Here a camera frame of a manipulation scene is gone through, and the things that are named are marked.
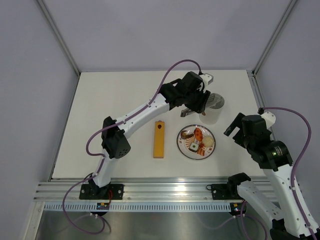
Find right aluminium frame post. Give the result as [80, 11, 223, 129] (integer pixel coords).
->
[251, 0, 300, 77]

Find white cylindrical lunch container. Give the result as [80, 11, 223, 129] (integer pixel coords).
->
[199, 93, 225, 125]

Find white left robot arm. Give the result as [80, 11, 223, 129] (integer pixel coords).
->
[90, 71, 214, 199]

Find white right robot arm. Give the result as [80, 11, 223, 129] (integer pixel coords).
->
[224, 111, 320, 240]

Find aluminium frame post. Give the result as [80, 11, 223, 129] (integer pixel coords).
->
[251, 0, 300, 77]
[34, 0, 81, 76]

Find sushi roll with green centre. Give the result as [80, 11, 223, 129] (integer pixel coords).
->
[189, 143, 199, 153]

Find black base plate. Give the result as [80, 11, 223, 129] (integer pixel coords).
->
[206, 183, 243, 201]
[79, 183, 124, 200]

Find aluminium mounting rail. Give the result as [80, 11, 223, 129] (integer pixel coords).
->
[33, 177, 228, 203]

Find brown mushroom food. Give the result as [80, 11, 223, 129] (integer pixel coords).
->
[180, 130, 194, 140]

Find round patterned plate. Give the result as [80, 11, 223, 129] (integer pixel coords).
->
[176, 124, 216, 161]

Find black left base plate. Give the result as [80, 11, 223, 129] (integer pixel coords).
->
[79, 183, 124, 200]

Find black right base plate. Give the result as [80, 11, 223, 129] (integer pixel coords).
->
[206, 183, 243, 201]

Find white slotted cable duct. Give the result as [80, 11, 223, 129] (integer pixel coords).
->
[43, 201, 239, 213]

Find left aluminium frame post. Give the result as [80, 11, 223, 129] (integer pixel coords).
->
[34, 0, 81, 76]

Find metal food tongs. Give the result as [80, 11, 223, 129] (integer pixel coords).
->
[180, 93, 223, 118]

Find yellow rectangular box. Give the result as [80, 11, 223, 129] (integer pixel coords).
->
[153, 121, 165, 159]

